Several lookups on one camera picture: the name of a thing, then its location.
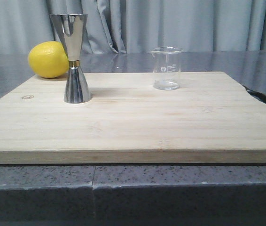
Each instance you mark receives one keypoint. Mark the clear glass measuring beaker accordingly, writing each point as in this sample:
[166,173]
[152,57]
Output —
[167,67]

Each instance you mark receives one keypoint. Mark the steel double jigger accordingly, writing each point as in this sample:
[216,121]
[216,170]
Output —
[70,29]

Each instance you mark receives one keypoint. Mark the light wooden cutting board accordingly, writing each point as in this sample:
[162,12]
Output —
[211,119]

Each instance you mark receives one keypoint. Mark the yellow lemon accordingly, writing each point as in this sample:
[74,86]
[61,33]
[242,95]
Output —
[48,59]

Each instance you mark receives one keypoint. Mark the grey curtain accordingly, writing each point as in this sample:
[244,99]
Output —
[138,26]

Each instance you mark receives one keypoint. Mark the black cutting board strap handle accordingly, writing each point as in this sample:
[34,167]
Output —
[258,95]

